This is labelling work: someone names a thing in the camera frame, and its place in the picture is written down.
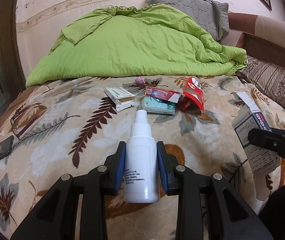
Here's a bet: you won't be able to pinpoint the striped brown cushion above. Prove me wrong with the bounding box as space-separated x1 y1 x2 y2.
236 55 285 130

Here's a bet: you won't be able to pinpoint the brown upholstered headboard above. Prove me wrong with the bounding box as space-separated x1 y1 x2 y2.
226 12 285 70

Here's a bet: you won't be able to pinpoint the red and white open carton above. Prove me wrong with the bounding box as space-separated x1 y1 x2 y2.
182 76 205 112

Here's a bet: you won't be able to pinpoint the red and gold carton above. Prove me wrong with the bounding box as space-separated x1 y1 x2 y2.
144 86 183 103

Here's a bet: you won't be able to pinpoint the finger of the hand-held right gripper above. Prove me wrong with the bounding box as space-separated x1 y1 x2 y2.
247 128 285 165

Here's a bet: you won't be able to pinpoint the white and blue medicine carton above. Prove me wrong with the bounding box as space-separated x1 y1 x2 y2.
231 91 281 202

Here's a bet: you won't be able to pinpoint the person's dark clothing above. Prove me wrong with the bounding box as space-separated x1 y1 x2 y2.
259 182 285 240

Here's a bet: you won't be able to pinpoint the brown door frame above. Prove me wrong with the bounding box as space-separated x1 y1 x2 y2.
0 0 26 88

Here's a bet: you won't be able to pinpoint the leaf print blanket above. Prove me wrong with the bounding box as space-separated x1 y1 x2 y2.
0 74 285 240

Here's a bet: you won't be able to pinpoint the grey quilted pillow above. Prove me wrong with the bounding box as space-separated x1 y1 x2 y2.
146 0 230 43

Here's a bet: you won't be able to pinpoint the dark red small box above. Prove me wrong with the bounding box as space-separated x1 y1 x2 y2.
178 97 195 112

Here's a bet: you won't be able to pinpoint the green quilt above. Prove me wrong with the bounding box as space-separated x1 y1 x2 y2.
25 4 248 88

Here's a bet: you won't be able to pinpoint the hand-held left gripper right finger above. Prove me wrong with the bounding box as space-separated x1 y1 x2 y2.
156 141 274 240

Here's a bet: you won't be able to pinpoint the white sliding box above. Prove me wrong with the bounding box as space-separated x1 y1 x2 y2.
105 86 136 112

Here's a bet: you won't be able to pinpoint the teal tissue pack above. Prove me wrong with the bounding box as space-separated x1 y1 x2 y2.
140 96 176 115

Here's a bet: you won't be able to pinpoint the purple frame glasses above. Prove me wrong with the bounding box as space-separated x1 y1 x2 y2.
10 102 43 140

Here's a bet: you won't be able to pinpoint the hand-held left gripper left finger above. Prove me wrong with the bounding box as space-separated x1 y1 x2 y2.
10 141 126 240

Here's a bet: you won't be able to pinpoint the white spray bottle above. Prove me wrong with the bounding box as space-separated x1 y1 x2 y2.
124 109 161 203

